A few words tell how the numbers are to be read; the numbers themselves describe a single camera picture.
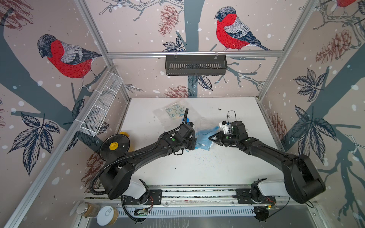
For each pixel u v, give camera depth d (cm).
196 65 104
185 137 64
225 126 82
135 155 46
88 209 63
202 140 84
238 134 68
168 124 101
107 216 65
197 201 73
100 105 90
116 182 41
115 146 79
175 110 110
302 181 42
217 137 81
